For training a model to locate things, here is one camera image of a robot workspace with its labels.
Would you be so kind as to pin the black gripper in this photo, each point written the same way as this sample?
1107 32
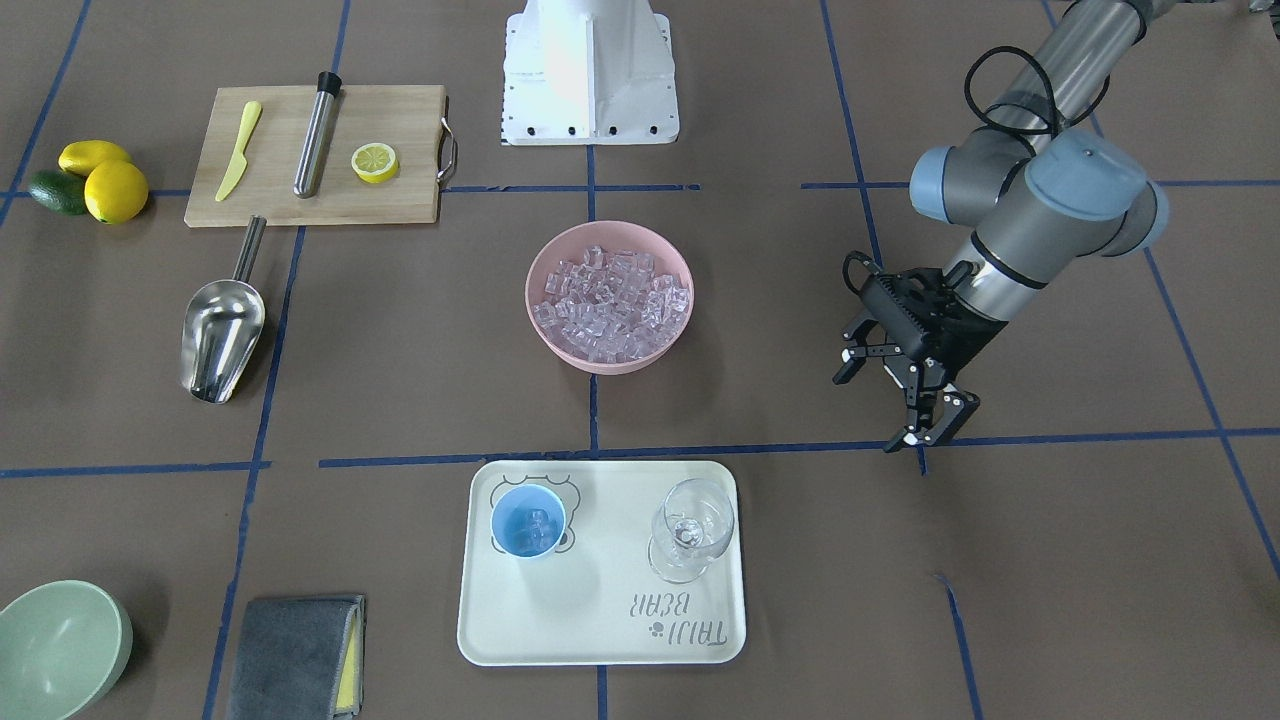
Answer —
962 338

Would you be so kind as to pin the silver metal ice scoop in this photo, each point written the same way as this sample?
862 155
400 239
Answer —
224 321

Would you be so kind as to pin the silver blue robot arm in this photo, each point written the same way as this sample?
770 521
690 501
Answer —
1036 191

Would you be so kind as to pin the pink bowl of ice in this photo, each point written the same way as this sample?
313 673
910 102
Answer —
609 297

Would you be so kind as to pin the light blue plastic cup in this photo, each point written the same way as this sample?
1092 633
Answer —
528 522

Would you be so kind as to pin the clear wine glass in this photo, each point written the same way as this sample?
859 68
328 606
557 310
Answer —
692 527

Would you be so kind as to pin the cream serving tray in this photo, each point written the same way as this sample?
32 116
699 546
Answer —
595 599

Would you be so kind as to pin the wooden cutting board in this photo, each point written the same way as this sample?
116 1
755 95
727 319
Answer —
409 118

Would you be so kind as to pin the lemon half slice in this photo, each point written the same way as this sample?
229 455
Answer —
375 162

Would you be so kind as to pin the steel cylinder black cap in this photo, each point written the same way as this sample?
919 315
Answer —
319 132

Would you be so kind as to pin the grey folded cloth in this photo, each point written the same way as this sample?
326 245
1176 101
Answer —
300 658

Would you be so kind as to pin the yellow plastic knife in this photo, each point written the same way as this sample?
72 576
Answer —
238 163

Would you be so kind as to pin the yellow lemon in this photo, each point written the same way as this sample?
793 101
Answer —
80 158
115 191

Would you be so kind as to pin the green lime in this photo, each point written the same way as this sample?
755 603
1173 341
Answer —
58 191

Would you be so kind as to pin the mint green bowl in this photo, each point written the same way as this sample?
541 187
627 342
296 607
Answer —
64 646

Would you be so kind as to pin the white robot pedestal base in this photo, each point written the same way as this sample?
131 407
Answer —
580 73

